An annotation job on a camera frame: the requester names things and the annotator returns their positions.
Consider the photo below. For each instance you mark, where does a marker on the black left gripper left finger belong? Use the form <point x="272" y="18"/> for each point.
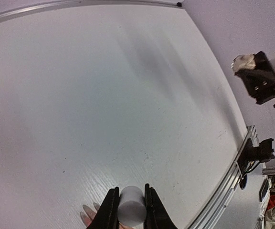
<point x="106" y="217"/>

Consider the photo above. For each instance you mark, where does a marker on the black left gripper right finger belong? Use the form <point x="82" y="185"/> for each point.
<point x="157" y="216"/>

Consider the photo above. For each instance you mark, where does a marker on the white nail polish cap brush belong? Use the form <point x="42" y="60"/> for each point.
<point x="131" y="210"/>

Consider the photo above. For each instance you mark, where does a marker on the mannequin hand with nails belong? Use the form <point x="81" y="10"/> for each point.
<point x="88" y="214"/>

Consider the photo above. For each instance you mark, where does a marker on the clear nail polish bottle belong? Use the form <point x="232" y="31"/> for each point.
<point x="243" y="62"/>

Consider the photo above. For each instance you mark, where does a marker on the aluminium front frame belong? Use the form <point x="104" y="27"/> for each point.
<point x="214" y="208"/>

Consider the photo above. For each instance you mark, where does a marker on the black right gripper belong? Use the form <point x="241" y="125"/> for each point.
<point x="259" y="82"/>

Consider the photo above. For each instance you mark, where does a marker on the aluminium table edge rail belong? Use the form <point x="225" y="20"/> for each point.
<point x="30" y="9"/>

